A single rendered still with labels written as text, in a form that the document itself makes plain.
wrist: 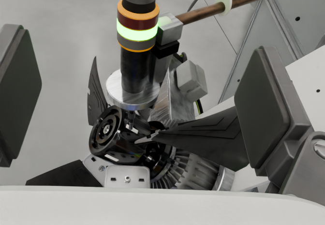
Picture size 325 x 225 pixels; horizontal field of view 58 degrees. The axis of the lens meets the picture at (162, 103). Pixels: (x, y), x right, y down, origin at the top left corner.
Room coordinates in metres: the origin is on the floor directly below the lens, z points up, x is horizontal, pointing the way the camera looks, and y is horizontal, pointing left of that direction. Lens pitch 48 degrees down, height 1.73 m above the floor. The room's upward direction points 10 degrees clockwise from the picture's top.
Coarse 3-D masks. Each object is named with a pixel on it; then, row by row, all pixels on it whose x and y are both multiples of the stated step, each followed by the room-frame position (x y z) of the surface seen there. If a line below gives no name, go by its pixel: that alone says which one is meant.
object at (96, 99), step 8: (96, 64) 0.62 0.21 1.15; (96, 72) 0.59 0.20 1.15; (96, 80) 0.57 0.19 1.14; (96, 88) 0.55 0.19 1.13; (88, 96) 0.60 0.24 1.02; (96, 96) 0.54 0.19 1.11; (104, 96) 0.49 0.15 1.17; (88, 104) 0.59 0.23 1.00; (96, 104) 0.53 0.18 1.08; (104, 104) 0.48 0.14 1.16; (88, 112) 0.58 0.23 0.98; (96, 112) 0.53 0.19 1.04; (88, 120) 0.56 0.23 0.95
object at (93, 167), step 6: (90, 156) 0.34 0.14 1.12; (84, 162) 0.33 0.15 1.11; (90, 162) 0.33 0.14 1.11; (96, 162) 0.33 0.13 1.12; (102, 162) 0.33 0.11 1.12; (90, 168) 0.32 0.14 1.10; (96, 168) 0.32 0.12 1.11; (96, 174) 0.31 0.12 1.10; (102, 174) 0.31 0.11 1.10; (102, 180) 0.30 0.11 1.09
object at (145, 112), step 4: (108, 104) 0.47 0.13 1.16; (148, 108) 0.44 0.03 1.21; (152, 108) 0.43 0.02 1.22; (140, 112) 0.40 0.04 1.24; (144, 112) 0.42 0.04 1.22; (148, 112) 0.44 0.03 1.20; (144, 116) 0.42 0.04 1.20; (148, 116) 0.44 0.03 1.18; (168, 128) 0.37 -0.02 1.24; (148, 136) 0.33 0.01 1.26; (136, 144) 0.31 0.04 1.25; (140, 144) 0.31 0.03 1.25; (92, 160) 0.33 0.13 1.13; (140, 180) 0.27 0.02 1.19
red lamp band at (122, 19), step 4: (120, 16) 0.25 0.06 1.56; (124, 16) 0.25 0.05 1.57; (156, 16) 0.26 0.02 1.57; (120, 20) 0.25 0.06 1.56; (124, 20) 0.25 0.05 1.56; (128, 20) 0.25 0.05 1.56; (132, 20) 0.25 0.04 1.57; (136, 20) 0.25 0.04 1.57; (140, 20) 0.25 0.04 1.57; (144, 20) 0.25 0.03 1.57; (148, 20) 0.25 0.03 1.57; (152, 20) 0.26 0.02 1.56; (156, 20) 0.26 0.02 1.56; (124, 24) 0.25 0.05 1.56; (128, 24) 0.25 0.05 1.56; (132, 24) 0.25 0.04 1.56; (136, 24) 0.25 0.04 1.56; (140, 24) 0.25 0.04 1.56; (144, 24) 0.25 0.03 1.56; (148, 24) 0.25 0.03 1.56; (152, 24) 0.26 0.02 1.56; (156, 24) 0.26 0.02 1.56; (132, 28) 0.25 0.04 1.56; (136, 28) 0.25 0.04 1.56; (140, 28) 0.25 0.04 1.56; (144, 28) 0.25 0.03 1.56; (148, 28) 0.25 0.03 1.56
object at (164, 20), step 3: (159, 18) 0.29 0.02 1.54; (162, 18) 0.29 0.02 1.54; (165, 18) 0.30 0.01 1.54; (168, 18) 0.30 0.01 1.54; (159, 21) 0.29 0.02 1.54; (162, 21) 0.29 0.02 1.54; (165, 21) 0.29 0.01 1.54; (168, 21) 0.29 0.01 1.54; (171, 21) 0.29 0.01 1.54; (159, 24) 0.29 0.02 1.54; (162, 24) 0.29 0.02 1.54; (165, 24) 0.29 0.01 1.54
